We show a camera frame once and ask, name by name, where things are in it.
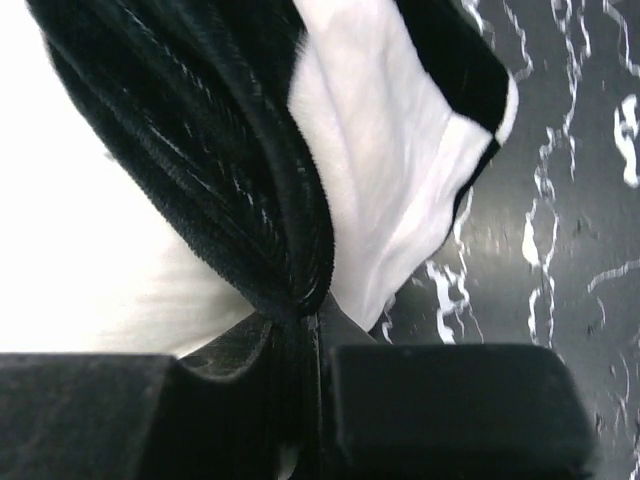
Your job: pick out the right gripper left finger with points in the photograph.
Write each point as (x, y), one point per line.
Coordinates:
(108, 416)

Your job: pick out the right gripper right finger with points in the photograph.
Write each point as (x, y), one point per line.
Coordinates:
(470, 411)

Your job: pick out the black white checkered pillowcase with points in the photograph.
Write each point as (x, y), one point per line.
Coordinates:
(304, 150)

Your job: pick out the white pillow insert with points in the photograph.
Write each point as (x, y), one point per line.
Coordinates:
(87, 263)

